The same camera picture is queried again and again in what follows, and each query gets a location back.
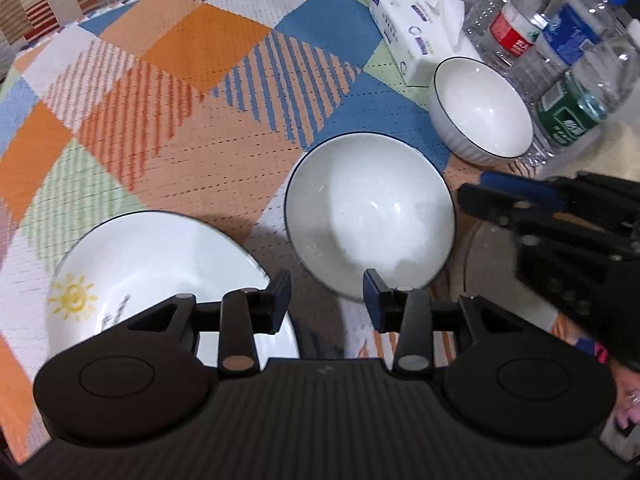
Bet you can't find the blue label water bottle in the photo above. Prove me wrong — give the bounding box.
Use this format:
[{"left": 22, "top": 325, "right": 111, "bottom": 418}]
[{"left": 510, "top": 0, "right": 629, "bottom": 107}]

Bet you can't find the green label water bottle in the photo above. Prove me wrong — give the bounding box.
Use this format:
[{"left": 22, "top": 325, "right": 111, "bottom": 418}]
[{"left": 520, "top": 35, "right": 640, "bottom": 172}]

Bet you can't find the colourful checked tablecloth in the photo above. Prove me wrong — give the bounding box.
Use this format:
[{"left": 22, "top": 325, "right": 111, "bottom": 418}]
[{"left": 0, "top": 0, "right": 616, "bottom": 466}]

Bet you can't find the white sun print plate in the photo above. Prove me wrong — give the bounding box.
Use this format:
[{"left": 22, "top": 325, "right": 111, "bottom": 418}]
[{"left": 46, "top": 211, "right": 301, "bottom": 368}]

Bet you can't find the clear rice bag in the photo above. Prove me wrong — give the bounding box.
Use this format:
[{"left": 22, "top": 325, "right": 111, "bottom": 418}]
[{"left": 537, "top": 102, "right": 640, "bottom": 183}]

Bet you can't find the person's right hand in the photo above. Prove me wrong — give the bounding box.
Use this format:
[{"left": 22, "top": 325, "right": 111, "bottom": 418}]
[{"left": 595, "top": 340, "right": 640, "bottom": 433}]

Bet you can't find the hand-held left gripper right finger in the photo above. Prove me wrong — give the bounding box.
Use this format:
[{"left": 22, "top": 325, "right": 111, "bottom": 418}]
[{"left": 362, "top": 268, "right": 531, "bottom": 376}]

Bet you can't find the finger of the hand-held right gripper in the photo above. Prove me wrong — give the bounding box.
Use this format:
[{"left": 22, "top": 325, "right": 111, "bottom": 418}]
[
  {"left": 481, "top": 171, "right": 640, "bottom": 227},
  {"left": 459, "top": 183, "right": 640, "bottom": 261}
]

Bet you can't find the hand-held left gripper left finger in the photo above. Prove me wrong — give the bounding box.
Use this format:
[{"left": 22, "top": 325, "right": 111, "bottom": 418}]
[{"left": 127, "top": 270, "right": 293, "bottom": 378}]

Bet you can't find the red label water bottle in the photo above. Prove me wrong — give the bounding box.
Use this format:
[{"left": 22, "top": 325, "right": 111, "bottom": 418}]
[{"left": 479, "top": 0, "right": 577, "bottom": 70}]

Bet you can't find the white tissue pack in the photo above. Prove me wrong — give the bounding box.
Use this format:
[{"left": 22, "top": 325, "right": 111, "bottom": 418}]
[{"left": 369, "top": 0, "right": 483, "bottom": 86}]

